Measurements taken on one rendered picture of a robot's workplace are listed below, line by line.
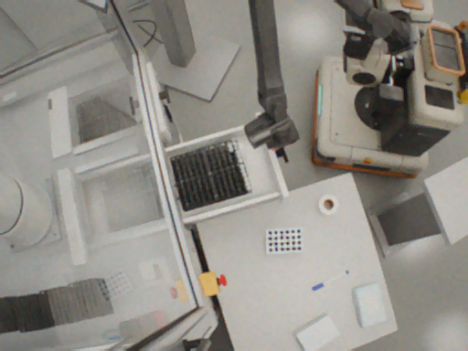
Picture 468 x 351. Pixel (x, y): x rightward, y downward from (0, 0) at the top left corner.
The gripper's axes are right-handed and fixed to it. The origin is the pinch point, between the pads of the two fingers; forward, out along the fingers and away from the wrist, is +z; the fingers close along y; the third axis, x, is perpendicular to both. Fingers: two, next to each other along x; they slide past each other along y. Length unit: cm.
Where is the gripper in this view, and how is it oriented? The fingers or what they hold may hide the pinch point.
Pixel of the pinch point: (280, 143)
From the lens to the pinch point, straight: 119.4
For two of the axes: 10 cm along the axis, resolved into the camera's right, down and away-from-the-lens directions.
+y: -9.4, 3.4, 0.3
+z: 1.1, 2.3, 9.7
